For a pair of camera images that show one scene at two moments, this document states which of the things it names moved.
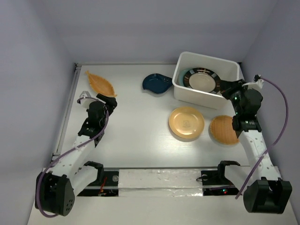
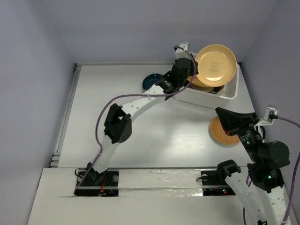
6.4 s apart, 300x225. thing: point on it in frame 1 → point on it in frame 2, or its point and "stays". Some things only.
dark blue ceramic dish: x=157 y=83 stays
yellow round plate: x=187 y=122 → x=217 y=65
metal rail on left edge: x=58 y=147 stays
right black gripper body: x=235 y=92 → x=250 y=138
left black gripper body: x=110 y=106 → x=190 y=72
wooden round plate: x=221 y=128 stays
